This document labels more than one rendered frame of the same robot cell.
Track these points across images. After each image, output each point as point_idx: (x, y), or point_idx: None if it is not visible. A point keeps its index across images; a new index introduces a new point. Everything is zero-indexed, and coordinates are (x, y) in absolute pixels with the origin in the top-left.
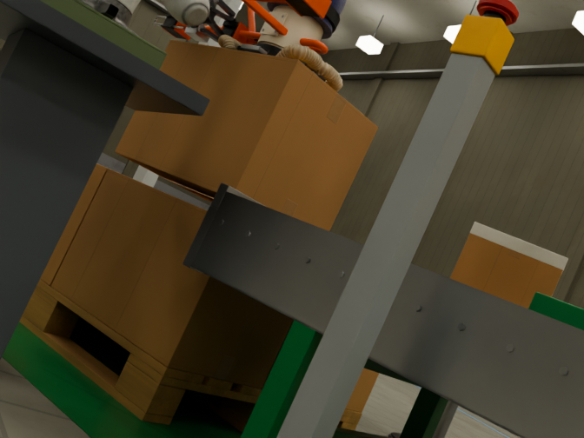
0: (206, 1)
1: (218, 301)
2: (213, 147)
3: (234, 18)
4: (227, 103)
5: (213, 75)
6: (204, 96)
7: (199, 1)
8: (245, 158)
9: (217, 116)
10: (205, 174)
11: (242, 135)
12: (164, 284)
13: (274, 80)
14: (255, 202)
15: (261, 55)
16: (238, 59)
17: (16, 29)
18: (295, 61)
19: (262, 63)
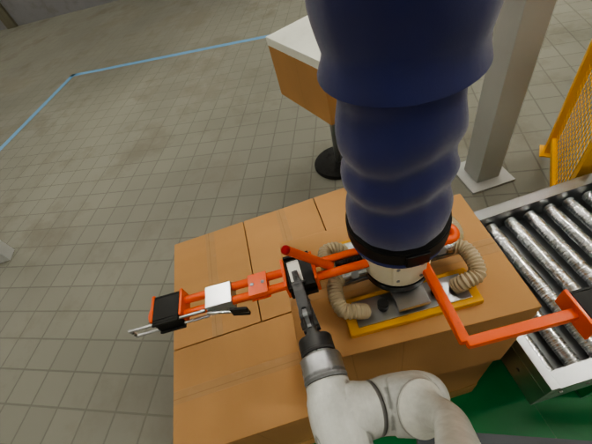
0: (443, 385)
1: None
2: (459, 360)
3: (303, 281)
4: (455, 348)
5: (416, 350)
6: (417, 358)
7: (449, 398)
8: (504, 349)
9: (448, 354)
10: (462, 366)
11: (492, 346)
12: (452, 382)
13: (514, 322)
14: (591, 378)
15: (481, 322)
16: (447, 335)
17: None
18: (538, 308)
19: (489, 324)
